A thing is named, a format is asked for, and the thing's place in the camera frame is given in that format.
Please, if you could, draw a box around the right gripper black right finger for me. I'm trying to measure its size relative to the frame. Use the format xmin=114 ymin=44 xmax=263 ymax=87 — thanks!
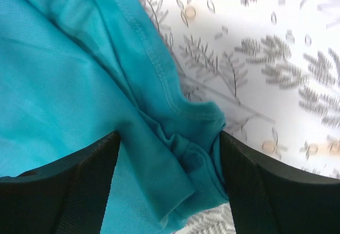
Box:
xmin=220 ymin=132 xmax=339 ymax=234

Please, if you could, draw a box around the floral patterned table mat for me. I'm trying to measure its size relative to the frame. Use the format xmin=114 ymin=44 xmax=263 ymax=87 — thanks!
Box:
xmin=140 ymin=0 xmax=339 ymax=233

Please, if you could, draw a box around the teal t-shirt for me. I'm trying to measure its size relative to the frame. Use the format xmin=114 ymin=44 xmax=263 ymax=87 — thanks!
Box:
xmin=1 ymin=0 xmax=228 ymax=233

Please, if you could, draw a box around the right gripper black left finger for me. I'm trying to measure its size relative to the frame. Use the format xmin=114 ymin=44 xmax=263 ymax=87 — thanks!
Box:
xmin=1 ymin=132 xmax=120 ymax=234

